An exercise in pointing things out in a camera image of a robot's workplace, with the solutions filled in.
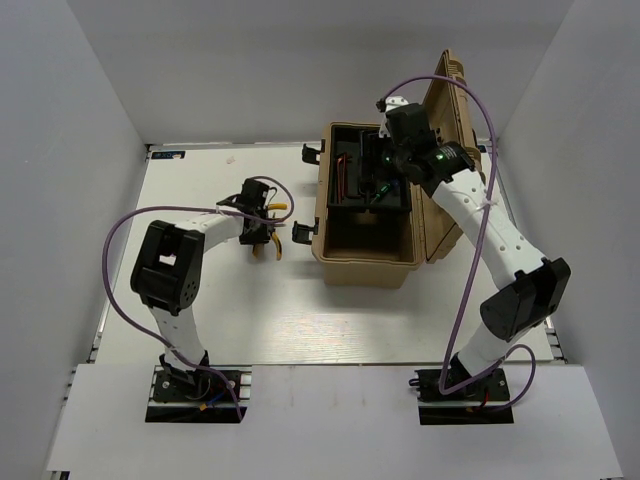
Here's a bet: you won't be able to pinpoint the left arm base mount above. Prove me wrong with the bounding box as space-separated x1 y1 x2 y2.
145 366 241 424

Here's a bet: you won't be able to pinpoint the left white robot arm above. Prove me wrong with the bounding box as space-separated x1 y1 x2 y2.
130 179 274 399

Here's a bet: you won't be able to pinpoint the long brown hex key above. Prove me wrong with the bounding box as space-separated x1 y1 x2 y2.
336 153 350 203

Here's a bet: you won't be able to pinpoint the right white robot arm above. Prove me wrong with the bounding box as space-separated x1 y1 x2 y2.
384 97 571 399

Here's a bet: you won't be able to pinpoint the tan plastic toolbox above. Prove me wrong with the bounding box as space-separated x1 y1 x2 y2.
292 48 489 290

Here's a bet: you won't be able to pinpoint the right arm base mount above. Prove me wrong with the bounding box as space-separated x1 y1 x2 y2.
408 368 514 426

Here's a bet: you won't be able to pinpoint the black toolbox inner tray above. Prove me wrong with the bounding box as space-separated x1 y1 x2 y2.
327 124 412 215

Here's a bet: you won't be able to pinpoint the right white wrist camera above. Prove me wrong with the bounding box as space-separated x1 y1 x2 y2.
376 96 409 138

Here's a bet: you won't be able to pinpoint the blue label sticker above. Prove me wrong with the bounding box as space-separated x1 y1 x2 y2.
150 150 186 160

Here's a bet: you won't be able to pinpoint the green black screwdriver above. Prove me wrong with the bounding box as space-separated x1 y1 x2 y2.
370 182 399 203

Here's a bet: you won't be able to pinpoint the yellow needle-nose pliers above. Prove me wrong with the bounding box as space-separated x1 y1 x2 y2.
267 203 289 219

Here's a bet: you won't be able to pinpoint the yellow diagonal cutter pliers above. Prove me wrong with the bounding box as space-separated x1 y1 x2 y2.
251 223 285 261

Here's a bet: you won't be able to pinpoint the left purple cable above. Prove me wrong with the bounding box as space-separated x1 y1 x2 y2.
102 174 296 420

